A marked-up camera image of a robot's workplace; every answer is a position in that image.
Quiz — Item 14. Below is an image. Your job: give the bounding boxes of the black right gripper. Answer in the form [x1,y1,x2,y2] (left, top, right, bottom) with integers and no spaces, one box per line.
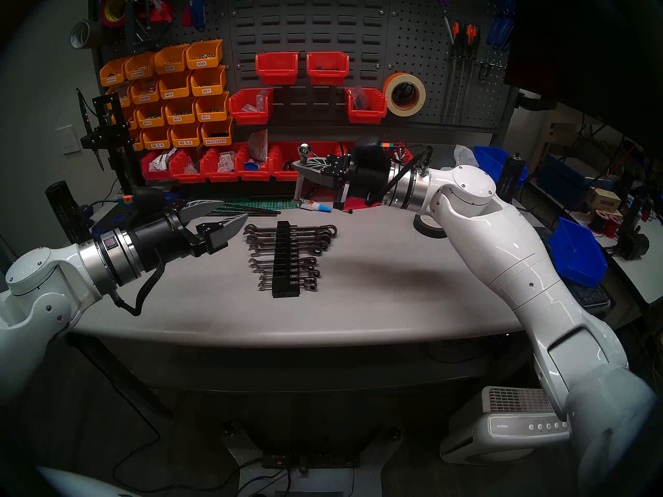
[293,154,392,210]

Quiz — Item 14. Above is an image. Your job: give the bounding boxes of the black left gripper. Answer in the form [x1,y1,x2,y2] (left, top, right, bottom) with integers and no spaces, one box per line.
[127,200,249,274]

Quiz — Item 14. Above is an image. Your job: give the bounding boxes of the chrome ratcheting combination wrench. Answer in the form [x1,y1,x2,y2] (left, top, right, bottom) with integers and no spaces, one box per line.
[249,258,318,269]
[293,143,312,207]
[248,238,331,250]
[244,232,335,243]
[251,265,321,275]
[257,273,321,285]
[249,246,324,257]

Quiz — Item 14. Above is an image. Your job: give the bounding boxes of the green cutting mat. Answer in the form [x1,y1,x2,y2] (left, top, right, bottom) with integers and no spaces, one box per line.
[207,197,299,213]

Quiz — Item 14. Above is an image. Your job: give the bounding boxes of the orange bin labelled M4-0.7X6 HEX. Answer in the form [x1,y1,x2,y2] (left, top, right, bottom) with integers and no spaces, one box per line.
[200,116,234,147]

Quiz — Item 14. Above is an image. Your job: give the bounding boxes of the orange bin labelled M2.5-5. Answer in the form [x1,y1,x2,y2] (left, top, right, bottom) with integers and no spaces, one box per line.
[170,121,204,148]

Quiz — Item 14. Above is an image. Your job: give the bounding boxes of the orange bin labelled M2.5-6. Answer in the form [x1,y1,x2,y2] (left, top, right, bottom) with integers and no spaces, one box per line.
[141,126,173,151]

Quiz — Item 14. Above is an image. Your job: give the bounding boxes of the cream masking tape roll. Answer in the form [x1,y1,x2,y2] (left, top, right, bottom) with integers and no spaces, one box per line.
[382,72,427,118]

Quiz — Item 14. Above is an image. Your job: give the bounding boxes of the black wrench holder rack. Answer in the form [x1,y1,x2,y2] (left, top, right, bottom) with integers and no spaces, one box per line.
[272,221,301,299]

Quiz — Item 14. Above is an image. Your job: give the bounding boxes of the orange bin labelled M3-6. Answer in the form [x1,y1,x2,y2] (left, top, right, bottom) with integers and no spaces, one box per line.
[195,91,230,122]

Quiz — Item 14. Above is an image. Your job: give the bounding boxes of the orange bin labelled M3-8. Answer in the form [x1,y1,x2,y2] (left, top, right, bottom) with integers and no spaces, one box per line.
[165,96,198,125]

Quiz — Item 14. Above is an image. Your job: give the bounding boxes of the shortest chrome ratcheting wrench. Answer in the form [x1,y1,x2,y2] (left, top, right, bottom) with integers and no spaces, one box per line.
[257,281,319,293]

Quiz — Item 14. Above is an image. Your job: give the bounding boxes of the black tape roll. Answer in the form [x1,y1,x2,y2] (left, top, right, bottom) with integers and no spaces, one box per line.
[413,214,447,239]

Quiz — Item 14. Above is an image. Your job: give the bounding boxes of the orange bin labelled M3-12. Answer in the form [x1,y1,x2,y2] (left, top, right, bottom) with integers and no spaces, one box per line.
[136,103,167,129]

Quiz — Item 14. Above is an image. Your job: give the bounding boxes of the black soldering press stand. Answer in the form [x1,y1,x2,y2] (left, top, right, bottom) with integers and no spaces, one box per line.
[80,92,151,201]

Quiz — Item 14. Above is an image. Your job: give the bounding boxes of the orange bin labelled M3-4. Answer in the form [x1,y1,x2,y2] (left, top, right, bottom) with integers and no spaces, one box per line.
[190,65,227,97]

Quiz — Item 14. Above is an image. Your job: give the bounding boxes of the orange bin labelled M4-6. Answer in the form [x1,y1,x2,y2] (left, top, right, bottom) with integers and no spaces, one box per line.
[158,72,193,100]

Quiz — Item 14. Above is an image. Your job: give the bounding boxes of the orange bin labelled M4X4X6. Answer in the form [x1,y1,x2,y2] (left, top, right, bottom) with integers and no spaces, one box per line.
[129,78,162,105]

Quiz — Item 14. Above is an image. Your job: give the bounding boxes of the dark grey pegboard tool panel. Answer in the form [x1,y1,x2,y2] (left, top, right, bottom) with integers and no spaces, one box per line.
[91,0,518,139]

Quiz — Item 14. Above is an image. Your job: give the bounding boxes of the black perforated cylinder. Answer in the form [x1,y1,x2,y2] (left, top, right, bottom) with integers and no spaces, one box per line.
[45,180,93,244]

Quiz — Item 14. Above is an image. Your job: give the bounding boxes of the orange bin labelled M3X6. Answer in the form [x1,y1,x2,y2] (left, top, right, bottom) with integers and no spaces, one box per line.
[185,39,224,70]

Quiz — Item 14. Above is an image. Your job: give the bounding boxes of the black soldering iron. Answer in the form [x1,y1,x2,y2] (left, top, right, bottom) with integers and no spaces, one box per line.
[76,88,105,171]

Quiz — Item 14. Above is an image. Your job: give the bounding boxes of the blue plastic bin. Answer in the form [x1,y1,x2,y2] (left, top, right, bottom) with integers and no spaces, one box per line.
[548,217,608,289]
[474,145,529,187]

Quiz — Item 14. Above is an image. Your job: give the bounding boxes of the orange bin labelled M3X8 BAD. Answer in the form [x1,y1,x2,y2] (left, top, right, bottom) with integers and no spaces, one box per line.
[124,52,157,80]

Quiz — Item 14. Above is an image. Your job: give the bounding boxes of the orange bin labelled M3X5X4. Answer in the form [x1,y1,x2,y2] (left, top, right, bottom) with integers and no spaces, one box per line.
[99,57,130,86]

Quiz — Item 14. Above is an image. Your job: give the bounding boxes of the black cylindrical bottle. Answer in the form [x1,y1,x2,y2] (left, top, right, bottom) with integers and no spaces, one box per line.
[496,152,527,204]

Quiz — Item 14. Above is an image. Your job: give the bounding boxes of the black metal clamp tool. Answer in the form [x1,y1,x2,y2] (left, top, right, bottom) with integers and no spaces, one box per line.
[124,0,174,54]

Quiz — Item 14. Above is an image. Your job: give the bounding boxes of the dark blue storage crate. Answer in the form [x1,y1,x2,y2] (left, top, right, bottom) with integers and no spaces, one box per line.
[539,154,591,208]

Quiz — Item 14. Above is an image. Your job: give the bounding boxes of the red and yellow tape roll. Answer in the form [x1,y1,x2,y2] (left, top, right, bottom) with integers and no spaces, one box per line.
[100,0,132,28]

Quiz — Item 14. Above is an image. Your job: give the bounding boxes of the black power strip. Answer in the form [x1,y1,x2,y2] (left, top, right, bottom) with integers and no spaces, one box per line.
[261,452,362,471]

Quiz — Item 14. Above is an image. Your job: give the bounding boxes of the small cardboard box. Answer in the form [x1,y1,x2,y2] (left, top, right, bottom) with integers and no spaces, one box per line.
[585,187,622,213]

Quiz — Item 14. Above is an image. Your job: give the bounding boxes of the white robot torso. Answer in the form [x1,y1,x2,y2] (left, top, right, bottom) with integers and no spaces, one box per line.
[36,465,140,497]

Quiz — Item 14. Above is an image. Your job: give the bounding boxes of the black monitor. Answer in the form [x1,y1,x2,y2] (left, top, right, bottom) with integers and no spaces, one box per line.
[505,0,663,155]

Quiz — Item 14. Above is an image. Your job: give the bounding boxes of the black desk device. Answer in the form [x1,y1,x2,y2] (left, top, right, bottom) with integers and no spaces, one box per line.
[616,191,651,261]

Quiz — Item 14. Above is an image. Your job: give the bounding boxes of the white air purifier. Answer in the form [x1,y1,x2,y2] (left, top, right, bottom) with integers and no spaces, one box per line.
[440,386,573,465]

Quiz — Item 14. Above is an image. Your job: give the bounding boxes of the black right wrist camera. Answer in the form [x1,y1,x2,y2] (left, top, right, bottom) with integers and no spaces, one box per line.
[352,136,392,163]

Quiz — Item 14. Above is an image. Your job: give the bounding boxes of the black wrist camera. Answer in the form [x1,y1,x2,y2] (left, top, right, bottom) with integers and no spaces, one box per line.
[352,136,392,163]
[117,186,167,217]

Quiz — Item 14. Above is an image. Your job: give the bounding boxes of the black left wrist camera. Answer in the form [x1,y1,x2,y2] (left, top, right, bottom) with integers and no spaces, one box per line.
[117,186,167,217]

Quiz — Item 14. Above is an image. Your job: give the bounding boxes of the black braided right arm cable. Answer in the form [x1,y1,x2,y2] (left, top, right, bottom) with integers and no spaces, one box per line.
[365,147,435,207]

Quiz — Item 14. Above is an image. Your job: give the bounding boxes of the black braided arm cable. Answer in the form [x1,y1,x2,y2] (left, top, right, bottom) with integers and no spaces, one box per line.
[106,253,167,317]
[365,147,435,207]

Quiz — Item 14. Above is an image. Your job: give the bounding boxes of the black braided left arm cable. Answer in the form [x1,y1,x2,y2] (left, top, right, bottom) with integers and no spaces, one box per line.
[106,253,167,317]

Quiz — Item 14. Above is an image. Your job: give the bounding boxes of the white wall light switch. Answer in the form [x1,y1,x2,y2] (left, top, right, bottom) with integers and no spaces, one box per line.
[55,124,81,155]

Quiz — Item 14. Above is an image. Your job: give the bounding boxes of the orange handled screwdriver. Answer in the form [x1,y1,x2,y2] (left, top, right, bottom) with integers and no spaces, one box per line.
[450,21,463,123]
[463,24,478,123]

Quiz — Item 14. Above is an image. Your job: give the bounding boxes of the blue handled pliers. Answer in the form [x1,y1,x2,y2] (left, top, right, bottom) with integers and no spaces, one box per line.
[486,0,517,51]
[181,0,212,32]

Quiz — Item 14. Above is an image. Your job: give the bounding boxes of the grey duct tape roll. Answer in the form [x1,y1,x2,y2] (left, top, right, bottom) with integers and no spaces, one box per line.
[70,19,104,50]

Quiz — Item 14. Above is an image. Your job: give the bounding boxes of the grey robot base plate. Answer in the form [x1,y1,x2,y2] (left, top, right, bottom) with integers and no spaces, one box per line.
[223,426,405,497]

